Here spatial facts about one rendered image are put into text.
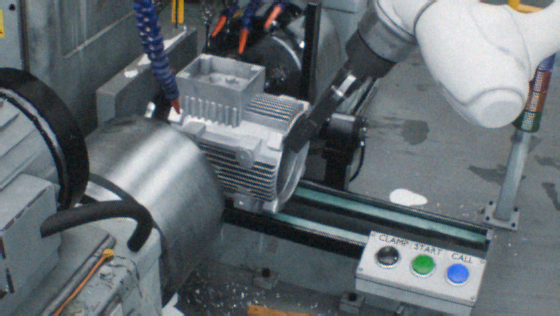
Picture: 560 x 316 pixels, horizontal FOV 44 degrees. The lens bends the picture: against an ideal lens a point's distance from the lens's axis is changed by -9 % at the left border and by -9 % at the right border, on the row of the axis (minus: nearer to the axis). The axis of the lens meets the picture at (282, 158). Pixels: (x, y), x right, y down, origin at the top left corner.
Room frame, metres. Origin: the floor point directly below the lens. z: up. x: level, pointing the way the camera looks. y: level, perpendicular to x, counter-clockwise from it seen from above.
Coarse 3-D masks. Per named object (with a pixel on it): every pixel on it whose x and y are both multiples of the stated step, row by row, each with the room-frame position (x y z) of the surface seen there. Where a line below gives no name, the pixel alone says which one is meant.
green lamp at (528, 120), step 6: (522, 114) 1.22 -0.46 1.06; (528, 114) 1.22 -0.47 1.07; (534, 114) 1.22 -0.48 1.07; (540, 114) 1.22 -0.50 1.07; (516, 120) 1.23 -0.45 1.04; (522, 120) 1.22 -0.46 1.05; (528, 120) 1.22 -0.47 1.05; (534, 120) 1.22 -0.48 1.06; (540, 120) 1.23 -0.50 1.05; (522, 126) 1.22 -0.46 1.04; (528, 126) 1.22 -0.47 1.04; (534, 126) 1.22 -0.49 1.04
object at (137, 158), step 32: (128, 128) 0.89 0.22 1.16; (160, 128) 0.90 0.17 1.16; (96, 160) 0.80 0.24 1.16; (128, 160) 0.81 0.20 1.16; (160, 160) 0.83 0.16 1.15; (192, 160) 0.87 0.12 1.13; (96, 192) 0.75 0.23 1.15; (128, 192) 0.75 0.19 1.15; (160, 192) 0.78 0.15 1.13; (192, 192) 0.83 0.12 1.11; (160, 224) 0.74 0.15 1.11; (192, 224) 0.79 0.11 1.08; (160, 256) 0.73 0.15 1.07; (192, 256) 0.78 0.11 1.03; (160, 288) 0.71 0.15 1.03
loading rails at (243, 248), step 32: (320, 192) 1.12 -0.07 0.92; (352, 192) 1.12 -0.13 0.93; (224, 224) 1.04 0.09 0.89; (256, 224) 1.02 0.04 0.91; (288, 224) 1.01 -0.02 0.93; (320, 224) 1.03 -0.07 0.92; (352, 224) 1.07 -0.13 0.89; (384, 224) 1.06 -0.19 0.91; (416, 224) 1.05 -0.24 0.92; (448, 224) 1.05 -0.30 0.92; (224, 256) 1.04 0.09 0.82; (256, 256) 1.02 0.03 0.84; (288, 256) 1.00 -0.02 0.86; (320, 256) 0.99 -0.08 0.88; (352, 256) 0.97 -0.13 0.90; (480, 256) 1.00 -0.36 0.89; (320, 288) 0.98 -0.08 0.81; (352, 288) 0.97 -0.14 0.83
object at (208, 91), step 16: (192, 64) 1.15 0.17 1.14; (208, 64) 1.17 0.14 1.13; (224, 64) 1.17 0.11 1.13; (240, 64) 1.16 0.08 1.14; (176, 80) 1.10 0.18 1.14; (192, 80) 1.09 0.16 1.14; (208, 80) 1.12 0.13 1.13; (224, 80) 1.13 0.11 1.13; (240, 80) 1.15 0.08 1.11; (256, 80) 1.12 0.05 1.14; (192, 96) 1.09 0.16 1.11; (208, 96) 1.08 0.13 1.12; (224, 96) 1.07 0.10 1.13; (240, 96) 1.06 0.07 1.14; (192, 112) 1.08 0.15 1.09; (208, 112) 1.08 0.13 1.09; (224, 112) 1.07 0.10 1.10; (240, 112) 1.06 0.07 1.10
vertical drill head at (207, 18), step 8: (152, 0) 1.11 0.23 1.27; (160, 0) 1.11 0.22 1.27; (176, 0) 1.19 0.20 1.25; (192, 0) 1.06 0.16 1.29; (200, 0) 1.06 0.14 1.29; (208, 0) 1.08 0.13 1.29; (216, 0) 1.08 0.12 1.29; (224, 0) 1.15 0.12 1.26; (232, 0) 1.15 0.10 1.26; (160, 8) 1.11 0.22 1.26; (176, 8) 1.19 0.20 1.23; (208, 8) 1.08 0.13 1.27; (176, 16) 1.19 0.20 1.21; (208, 16) 1.08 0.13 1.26; (176, 24) 1.19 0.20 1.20; (208, 24) 1.08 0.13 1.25; (208, 32) 1.09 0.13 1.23; (208, 40) 1.09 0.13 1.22; (208, 48) 1.09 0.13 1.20
